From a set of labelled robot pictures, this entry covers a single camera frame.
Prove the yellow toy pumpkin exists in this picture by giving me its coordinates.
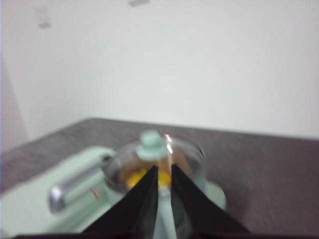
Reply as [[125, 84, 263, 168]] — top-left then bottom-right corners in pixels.
[[126, 168, 172, 190]]

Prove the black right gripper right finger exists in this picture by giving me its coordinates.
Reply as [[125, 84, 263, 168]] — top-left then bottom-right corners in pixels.
[[171, 163, 250, 234]]

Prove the mint green hinged griddle cover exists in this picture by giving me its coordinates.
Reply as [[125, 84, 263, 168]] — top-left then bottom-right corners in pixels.
[[0, 146, 117, 237]]

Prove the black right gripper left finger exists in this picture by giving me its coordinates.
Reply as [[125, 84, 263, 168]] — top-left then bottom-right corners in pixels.
[[84, 165, 159, 234]]

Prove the glass pot lid green knob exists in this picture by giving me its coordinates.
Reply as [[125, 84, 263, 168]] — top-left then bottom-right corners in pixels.
[[104, 130, 206, 191]]

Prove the silver griddle cover handle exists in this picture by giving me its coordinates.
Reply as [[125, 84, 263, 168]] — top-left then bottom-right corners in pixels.
[[49, 159, 107, 214]]

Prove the mint green breakfast maker base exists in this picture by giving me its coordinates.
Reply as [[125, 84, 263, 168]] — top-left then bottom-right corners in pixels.
[[0, 146, 228, 239]]

